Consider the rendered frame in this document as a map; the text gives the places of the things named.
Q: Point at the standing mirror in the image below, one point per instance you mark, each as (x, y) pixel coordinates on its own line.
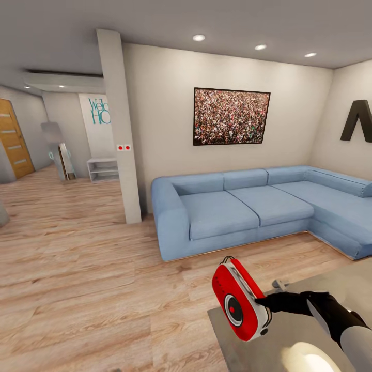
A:
(58, 152)

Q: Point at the sofa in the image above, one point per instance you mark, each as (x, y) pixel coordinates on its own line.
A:
(198, 214)

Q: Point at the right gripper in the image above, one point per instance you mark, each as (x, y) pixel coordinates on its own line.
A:
(281, 302)

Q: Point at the radio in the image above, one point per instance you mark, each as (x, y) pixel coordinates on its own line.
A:
(236, 291)

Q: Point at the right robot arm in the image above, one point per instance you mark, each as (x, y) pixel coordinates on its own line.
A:
(347, 328)

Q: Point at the door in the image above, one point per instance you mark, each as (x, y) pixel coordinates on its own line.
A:
(13, 142)

